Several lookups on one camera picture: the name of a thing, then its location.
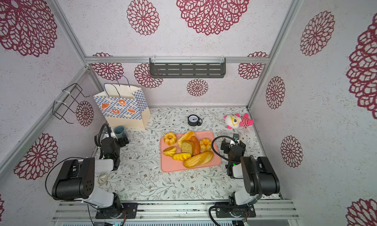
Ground brown croissant bread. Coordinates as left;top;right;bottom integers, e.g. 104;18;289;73
189;136;201;156

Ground blue checkered paper bag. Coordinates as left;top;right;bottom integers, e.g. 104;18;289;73
93;83;151;129

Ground sliced toast bread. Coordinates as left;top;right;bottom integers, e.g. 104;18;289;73
181;141;194;155

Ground yellow ring donut bread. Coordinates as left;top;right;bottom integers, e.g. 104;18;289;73
199;138;212;153

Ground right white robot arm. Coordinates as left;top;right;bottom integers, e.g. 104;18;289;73
218;134;280;206

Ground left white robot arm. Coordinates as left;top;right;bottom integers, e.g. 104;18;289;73
47;123;127;219

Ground long baguette bread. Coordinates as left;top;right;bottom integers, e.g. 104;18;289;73
183;151;214;169

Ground ridged rectangular pastry bread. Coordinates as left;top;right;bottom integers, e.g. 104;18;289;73
177;131;195;147

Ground yellow twisted bread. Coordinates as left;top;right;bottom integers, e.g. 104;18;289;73
172;153;191;161

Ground round yellow tart bread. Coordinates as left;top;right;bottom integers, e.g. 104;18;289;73
163;146;177;157

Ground small bundt cake bread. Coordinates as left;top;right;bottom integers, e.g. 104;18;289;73
164;132;177;146

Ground teal ceramic cup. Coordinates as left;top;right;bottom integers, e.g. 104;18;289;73
114;126;128;139

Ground pink white plush toy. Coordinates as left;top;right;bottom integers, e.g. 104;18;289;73
224;114;254;129

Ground beige rubber band loop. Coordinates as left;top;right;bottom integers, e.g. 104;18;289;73
97;173;109;186

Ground black alarm clock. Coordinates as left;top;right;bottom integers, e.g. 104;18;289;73
188;115;202;126

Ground pink plastic tray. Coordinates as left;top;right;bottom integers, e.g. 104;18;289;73
160;131;221;173

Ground black wire wall rack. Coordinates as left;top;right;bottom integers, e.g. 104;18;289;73
52;83;89;124

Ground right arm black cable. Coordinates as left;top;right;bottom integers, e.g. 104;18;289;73
208;135;263;226

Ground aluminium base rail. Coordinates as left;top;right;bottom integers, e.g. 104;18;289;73
51;199;299;223

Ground grey wall shelf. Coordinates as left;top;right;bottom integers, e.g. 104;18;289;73
149;57;226;79

